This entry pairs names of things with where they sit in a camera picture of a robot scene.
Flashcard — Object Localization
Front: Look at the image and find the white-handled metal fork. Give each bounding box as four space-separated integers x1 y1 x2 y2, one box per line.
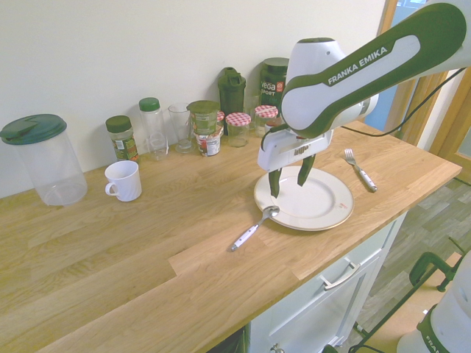
344 148 378 193

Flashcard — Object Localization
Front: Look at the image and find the white-handled metal spoon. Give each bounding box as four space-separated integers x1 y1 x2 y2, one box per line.
230 205 280 252

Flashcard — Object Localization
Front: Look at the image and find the white kitchen cabinet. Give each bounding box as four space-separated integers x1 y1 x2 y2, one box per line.
249 211 409 353

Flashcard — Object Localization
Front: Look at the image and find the clear pitcher with green lid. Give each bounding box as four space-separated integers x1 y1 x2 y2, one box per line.
0 113 88 207

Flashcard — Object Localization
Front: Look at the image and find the upturned white yogurt cup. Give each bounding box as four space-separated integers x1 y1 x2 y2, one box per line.
194 126 224 157

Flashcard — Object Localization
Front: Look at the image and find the white gold-rimmed plate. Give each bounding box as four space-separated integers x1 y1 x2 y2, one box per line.
253 165 355 232

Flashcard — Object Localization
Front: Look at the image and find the white ceramic mug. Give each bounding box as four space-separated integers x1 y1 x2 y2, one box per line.
105 160 143 202

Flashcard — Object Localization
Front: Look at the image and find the dark green clamp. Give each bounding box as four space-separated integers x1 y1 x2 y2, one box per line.
409 252 465 292

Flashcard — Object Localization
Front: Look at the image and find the spice jar with green lid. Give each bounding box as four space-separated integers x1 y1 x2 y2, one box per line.
105 115 141 165

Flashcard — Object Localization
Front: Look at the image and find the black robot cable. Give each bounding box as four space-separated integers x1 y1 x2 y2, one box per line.
341 68 467 138

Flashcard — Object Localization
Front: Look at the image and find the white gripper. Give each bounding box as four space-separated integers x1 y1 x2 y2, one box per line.
257 126 335 200

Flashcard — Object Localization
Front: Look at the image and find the dark Vega Sport tub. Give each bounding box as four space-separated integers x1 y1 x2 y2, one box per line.
260 57 290 119

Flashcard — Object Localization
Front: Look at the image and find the wooden door frame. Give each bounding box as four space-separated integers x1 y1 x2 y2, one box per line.
378 0 471 160

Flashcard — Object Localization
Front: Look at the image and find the dark green shaker bottle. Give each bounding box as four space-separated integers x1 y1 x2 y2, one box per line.
217 67 247 115

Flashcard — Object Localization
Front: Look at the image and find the metal drawer handle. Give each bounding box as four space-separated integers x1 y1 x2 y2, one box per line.
319 261 361 291

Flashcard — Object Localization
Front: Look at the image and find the clear drinking glass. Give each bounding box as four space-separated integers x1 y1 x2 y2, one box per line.
168 102 195 154

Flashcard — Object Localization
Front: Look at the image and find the clear bottle with green cap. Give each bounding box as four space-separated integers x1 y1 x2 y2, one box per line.
138 97 169 162

